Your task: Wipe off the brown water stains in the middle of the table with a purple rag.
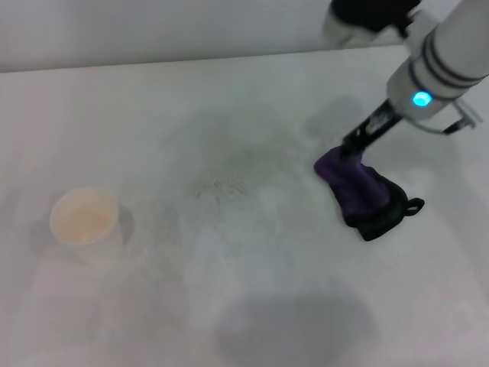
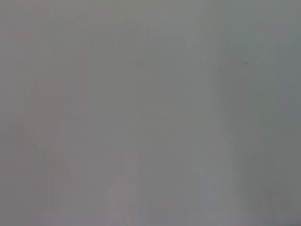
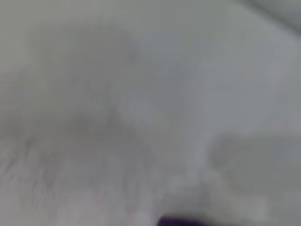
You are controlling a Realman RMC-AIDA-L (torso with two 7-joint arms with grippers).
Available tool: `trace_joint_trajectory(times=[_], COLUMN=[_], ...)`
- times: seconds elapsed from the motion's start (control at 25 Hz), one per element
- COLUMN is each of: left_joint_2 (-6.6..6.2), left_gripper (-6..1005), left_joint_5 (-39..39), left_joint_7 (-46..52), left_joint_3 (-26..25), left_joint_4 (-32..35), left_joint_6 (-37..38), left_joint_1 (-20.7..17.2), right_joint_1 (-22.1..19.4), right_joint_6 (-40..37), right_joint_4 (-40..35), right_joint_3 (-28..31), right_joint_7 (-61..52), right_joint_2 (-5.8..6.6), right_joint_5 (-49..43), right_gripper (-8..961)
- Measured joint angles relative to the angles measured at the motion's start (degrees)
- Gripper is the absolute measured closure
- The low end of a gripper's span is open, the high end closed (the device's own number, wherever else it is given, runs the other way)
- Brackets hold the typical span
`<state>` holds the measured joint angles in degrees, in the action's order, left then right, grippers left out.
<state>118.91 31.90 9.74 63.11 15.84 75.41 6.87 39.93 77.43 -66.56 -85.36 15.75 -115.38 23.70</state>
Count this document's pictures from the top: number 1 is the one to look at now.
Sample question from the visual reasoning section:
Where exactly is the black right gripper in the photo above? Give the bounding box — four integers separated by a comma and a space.
338, 98, 406, 164

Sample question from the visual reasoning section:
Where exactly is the purple and black rag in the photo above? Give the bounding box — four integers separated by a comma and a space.
313, 147, 426, 242

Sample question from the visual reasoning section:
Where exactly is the white paper cup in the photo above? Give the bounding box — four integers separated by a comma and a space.
48, 186, 125, 267

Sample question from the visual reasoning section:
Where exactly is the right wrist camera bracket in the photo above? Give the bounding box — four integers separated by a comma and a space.
441, 98, 483, 135

